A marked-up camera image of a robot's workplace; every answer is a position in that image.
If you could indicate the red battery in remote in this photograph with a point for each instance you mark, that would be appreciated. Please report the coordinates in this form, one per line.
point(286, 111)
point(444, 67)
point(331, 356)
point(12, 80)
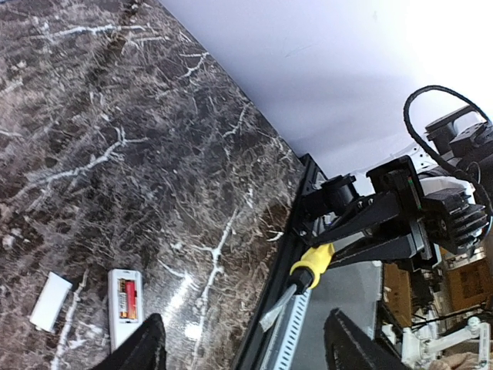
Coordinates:
point(131, 305)

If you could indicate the white slim remote control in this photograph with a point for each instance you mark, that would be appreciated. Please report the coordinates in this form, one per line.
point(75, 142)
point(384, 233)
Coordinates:
point(120, 327)

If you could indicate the cardboard boxes in background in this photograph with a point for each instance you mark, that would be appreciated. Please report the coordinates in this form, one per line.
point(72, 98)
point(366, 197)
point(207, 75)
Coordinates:
point(454, 286)

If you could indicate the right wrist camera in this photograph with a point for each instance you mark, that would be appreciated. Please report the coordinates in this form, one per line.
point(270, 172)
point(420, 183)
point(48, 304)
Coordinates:
point(453, 219)

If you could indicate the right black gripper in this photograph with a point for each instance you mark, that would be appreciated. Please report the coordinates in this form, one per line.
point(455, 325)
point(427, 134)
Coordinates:
point(399, 211)

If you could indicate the white battery cover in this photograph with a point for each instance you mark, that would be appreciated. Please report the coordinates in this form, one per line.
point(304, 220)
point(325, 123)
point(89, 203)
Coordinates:
point(50, 302)

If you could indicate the black front rail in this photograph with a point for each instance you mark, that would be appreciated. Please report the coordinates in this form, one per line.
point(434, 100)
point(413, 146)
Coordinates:
point(259, 348)

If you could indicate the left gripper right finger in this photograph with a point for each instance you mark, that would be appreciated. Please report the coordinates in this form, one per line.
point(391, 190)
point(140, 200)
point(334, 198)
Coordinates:
point(348, 347)

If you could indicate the white slotted cable duct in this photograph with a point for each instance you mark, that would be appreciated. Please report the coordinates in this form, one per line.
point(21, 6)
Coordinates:
point(286, 334)

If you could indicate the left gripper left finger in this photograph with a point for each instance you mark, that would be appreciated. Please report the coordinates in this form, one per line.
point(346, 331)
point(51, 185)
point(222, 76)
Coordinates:
point(144, 349)

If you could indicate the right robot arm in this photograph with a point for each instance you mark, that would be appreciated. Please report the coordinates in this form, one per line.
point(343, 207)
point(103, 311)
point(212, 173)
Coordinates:
point(458, 145)

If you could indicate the yellow handled screwdriver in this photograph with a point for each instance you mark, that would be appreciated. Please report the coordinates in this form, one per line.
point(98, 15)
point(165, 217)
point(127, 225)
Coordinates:
point(304, 275)

